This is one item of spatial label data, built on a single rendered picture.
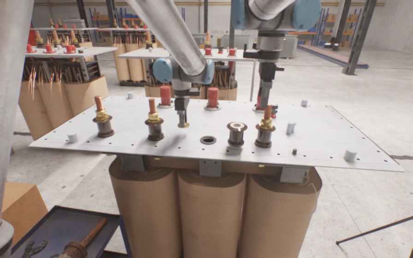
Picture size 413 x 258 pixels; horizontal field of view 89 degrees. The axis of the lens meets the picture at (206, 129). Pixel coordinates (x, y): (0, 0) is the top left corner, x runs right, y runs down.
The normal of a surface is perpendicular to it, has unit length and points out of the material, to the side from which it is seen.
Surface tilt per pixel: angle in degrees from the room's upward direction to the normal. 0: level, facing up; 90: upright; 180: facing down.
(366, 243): 0
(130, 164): 90
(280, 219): 90
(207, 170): 90
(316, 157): 0
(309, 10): 90
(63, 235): 0
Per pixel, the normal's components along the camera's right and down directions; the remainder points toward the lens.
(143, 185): -0.06, 0.45
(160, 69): -0.41, 0.41
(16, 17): 0.99, 0.16
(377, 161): 0.00, -0.89
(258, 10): -0.56, 0.83
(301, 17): 0.35, 0.43
